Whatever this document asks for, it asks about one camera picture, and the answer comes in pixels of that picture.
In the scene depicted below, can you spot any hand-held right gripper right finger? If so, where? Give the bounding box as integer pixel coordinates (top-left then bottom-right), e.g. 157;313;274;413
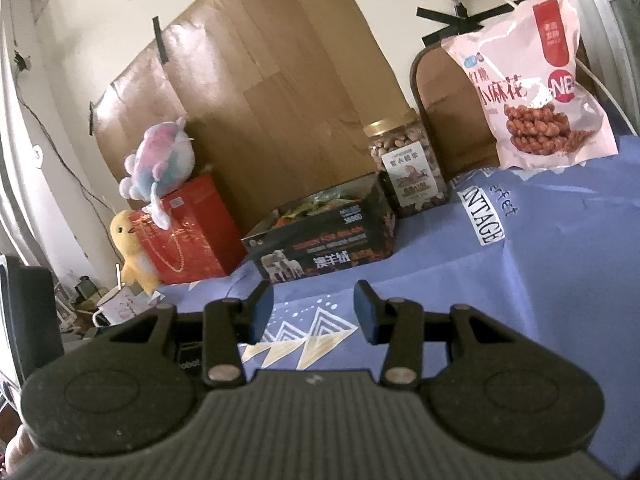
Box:
353;280;521;387

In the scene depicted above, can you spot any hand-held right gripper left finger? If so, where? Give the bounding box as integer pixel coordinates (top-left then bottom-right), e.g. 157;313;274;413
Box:
107;280;275;388

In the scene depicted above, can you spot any dark cardboard box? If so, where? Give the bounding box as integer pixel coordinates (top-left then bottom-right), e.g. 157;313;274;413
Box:
241;175;398;283

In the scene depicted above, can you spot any pile of snack packets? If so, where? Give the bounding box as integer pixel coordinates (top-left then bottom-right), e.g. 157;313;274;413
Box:
267;187;378;231

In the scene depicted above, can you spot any white mug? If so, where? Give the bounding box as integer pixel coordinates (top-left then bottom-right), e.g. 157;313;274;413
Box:
94;285;151;327

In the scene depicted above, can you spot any red gift bag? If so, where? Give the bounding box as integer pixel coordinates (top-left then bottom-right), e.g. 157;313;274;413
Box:
127;175;246;286

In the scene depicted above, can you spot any yellow plush toy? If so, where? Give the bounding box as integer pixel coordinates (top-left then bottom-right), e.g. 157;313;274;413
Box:
110;210;162;293

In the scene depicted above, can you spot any small dark bottle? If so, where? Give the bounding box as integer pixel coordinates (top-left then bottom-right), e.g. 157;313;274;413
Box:
75;276;98;306

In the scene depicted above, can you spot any clear peanut jar gold lid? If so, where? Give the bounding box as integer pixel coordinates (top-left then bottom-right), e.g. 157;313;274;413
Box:
364;117;448;218

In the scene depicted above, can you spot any pastel plush toy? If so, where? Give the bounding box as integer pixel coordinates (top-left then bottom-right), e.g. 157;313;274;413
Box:
119;116;196;231

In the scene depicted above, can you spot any blue printed bedsheet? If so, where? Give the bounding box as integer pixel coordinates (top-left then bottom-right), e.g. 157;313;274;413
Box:
160;135;640;480

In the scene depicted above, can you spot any brown wooden chair back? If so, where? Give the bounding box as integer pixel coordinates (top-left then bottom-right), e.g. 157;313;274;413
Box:
410;45;506;181

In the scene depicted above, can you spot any brown cardboard sheet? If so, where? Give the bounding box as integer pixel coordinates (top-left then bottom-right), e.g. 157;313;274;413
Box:
92;0;418;261

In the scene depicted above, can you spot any pink twisted-snack bag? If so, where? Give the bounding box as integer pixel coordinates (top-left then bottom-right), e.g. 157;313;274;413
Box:
441;0;618;171

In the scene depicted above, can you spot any black tape strip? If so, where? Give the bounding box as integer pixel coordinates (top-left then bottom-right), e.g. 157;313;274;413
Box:
415;2;516;46

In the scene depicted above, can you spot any white window frame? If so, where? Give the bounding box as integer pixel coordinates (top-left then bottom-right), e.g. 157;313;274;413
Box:
547;0;640;136

